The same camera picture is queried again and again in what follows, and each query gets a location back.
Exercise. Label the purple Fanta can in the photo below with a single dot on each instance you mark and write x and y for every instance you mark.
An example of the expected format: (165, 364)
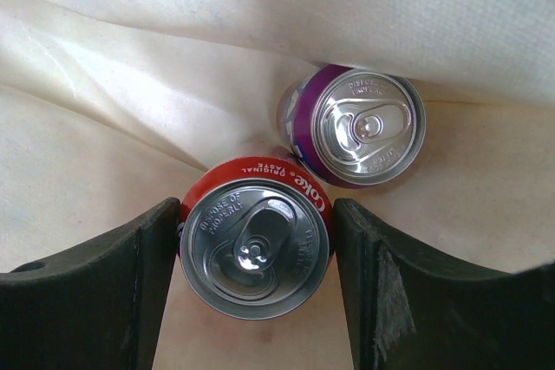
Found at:
(352, 127)

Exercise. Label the canvas bag with orange handles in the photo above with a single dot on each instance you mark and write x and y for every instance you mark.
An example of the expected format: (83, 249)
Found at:
(109, 107)

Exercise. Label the red Coke can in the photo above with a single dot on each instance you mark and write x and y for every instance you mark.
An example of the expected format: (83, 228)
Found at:
(256, 237)

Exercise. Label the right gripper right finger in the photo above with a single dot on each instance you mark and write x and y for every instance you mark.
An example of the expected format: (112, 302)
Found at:
(411, 306)

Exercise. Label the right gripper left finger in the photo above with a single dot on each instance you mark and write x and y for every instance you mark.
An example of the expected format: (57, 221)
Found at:
(97, 305)

